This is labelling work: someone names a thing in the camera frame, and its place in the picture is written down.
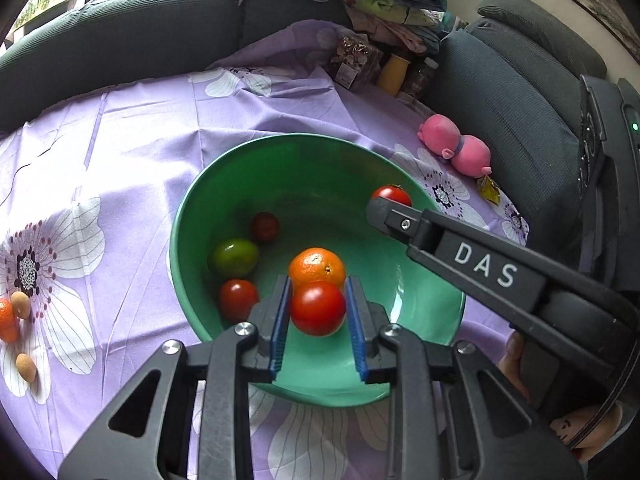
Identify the purple floral cloth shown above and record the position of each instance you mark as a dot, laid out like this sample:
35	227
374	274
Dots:
125	160

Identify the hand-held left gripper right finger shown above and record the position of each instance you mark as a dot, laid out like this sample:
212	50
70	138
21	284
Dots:
356	330

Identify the green citrus fruit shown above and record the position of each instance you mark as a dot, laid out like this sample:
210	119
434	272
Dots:
232	257

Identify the yellow paper tag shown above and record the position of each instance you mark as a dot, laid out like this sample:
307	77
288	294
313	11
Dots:
489	190

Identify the clear jar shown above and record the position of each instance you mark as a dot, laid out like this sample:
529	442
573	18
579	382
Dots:
420	80

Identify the pink plush toy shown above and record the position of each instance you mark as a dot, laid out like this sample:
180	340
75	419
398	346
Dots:
452	142

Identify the small red tomato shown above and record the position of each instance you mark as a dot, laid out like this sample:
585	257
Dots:
392	194

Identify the small tan longan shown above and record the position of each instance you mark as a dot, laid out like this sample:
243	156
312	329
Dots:
26	366
21	304

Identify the clear bag of dried snacks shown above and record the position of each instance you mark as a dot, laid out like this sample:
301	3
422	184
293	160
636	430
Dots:
352	60

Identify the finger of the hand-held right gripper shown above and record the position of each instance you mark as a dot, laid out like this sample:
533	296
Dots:
395	222

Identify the yellow bottle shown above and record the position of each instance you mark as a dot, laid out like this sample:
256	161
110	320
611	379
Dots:
392	72

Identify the dark red tomato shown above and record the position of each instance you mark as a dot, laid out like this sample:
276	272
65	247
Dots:
264	226

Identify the pile of folded clothes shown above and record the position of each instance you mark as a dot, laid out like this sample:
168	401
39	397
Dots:
390	5

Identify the green bowl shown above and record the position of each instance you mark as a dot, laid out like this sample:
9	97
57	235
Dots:
320	180

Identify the person's right hand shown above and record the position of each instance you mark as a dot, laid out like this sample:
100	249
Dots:
592	427

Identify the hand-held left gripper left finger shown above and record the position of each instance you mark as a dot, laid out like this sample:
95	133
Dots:
280	330

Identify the dark grey sofa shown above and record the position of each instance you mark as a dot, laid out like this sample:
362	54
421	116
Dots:
125	35
510	100

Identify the large red tomato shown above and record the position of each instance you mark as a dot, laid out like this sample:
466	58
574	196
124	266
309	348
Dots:
317	310

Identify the orange mandarin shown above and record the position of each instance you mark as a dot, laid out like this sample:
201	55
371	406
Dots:
317	266
7	320

